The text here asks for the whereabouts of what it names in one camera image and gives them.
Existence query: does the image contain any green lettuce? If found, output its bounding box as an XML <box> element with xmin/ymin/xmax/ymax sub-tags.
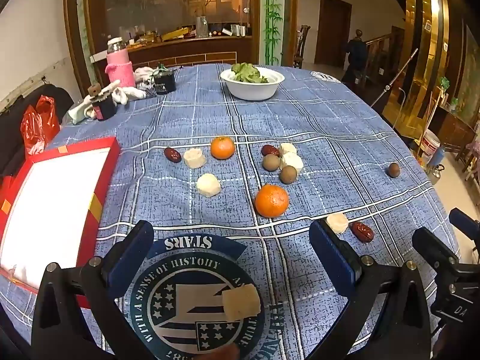
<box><xmin>230</xmin><ymin>62</ymin><xmax>269</xmax><ymax>83</ymax></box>

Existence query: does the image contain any metal pole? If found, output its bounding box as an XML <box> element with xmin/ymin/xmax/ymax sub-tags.
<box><xmin>370</xmin><ymin>48</ymin><xmax>419</xmax><ymax>107</ymax></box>

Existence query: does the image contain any yellow flat box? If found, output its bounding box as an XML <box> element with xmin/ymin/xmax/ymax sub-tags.
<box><xmin>161</xmin><ymin>28</ymin><xmax>196</xmax><ymax>41</ymax></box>

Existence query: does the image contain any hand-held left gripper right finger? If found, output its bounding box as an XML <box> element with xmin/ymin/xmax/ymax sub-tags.
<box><xmin>308</xmin><ymin>218</ymin><xmax>432</xmax><ymax>360</ymax></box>

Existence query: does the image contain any wooden stair railing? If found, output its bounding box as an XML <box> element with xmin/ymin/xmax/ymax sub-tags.
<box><xmin>365</xmin><ymin>32</ymin><xmax>404</xmax><ymax>79</ymax></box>

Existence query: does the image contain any white bowl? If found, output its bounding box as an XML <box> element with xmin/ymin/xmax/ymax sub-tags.
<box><xmin>220</xmin><ymin>65</ymin><xmax>286</xmax><ymax>101</ymax></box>

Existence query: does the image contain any small orange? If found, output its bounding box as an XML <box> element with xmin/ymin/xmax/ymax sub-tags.
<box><xmin>210</xmin><ymin>136</ymin><xmax>236</xmax><ymax>160</ymax></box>

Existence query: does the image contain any bamboo painted panel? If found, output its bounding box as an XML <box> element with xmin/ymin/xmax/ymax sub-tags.
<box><xmin>259</xmin><ymin>0</ymin><xmax>286</xmax><ymax>66</ymax></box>

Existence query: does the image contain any dark jar with wooden stopper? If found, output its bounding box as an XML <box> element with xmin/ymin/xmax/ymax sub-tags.
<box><xmin>87</xmin><ymin>84</ymin><xmax>118</xmax><ymax>121</ymax></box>

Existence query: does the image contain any pink sleeved bottle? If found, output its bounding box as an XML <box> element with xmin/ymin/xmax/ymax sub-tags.
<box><xmin>105</xmin><ymin>37</ymin><xmax>136</xmax><ymax>89</ymax></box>

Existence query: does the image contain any black jar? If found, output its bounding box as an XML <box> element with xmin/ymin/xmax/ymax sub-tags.
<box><xmin>152</xmin><ymin>64</ymin><xmax>177</xmax><ymax>95</ymax></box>

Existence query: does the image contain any brown wooden door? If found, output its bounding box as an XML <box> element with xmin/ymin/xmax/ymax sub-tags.
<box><xmin>314</xmin><ymin>0</ymin><xmax>352</xmax><ymax>69</ymax></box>

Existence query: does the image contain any wooden sideboard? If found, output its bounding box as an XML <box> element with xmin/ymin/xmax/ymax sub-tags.
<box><xmin>437</xmin><ymin>101</ymin><xmax>477</xmax><ymax>151</ymax></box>

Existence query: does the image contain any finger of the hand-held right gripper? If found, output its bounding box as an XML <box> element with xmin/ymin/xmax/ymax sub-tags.
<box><xmin>412</xmin><ymin>227</ymin><xmax>460</xmax><ymax>275</ymax></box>
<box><xmin>449</xmin><ymin>208</ymin><xmax>480</xmax><ymax>238</ymax></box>

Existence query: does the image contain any white plastic bucket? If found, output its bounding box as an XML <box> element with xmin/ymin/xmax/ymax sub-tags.
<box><xmin>420</xmin><ymin>129</ymin><xmax>441</xmax><ymax>164</ymax></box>

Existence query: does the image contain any large orange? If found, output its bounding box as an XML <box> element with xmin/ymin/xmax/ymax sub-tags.
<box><xmin>255</xmin><ymin>184</ymin><xmax>290</xmax><ymax>218</ymax></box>

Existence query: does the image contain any red plastic bag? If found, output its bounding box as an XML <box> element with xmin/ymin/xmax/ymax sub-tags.
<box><xmin>20</xmin><ymin>95</ymin><xmax>61</xmax><ymax>156</ymax></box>

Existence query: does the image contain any metal kettle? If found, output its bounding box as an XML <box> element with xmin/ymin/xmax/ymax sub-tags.
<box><xmin>427</xmin><ymin>163</ymin><xmax>445</xmax><ymax>185</ymax></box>

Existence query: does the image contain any black leather sofa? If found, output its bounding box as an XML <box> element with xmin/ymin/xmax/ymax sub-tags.
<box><xmin>0</xmin><ymin>86</ymin><xmax>74</xmax><ymax>177</ymax></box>

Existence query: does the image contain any wooden glass partition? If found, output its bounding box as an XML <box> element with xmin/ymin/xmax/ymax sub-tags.
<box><xmin>63</xmin><ymin>0</ymin><xmax>299</xmax><ymax>96</ymax></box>

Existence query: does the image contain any wooden chair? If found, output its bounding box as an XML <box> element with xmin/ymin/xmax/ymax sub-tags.
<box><xmin>293</xmin><ymin>25</ymin><xmax>312</xmax><ymax>69</ymax></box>

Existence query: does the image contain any dark figure on post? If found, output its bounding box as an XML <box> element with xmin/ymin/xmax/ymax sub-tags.
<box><xmin>342</xmin><ymin>29</ymin><xmax>369</xmax><ymax>83</ymax></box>

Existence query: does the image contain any red cardboard box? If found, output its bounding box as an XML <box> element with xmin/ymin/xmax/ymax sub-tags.
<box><xmin>0</xmin><ymin>137</ymin><xmax>121</xmax><ymax>308</ymax></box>

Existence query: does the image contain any white crumpled cloth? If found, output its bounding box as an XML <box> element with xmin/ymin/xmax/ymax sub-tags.
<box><xmin>134</xmin><ymin>66</ymin><xmax>158</xmax><ymax>98</ymax></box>

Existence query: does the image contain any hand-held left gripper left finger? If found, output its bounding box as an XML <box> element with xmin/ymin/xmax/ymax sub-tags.
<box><xmin>32</xmin><ymin>219</ymin><xmax>154</xmax><ymax>360</ymax></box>

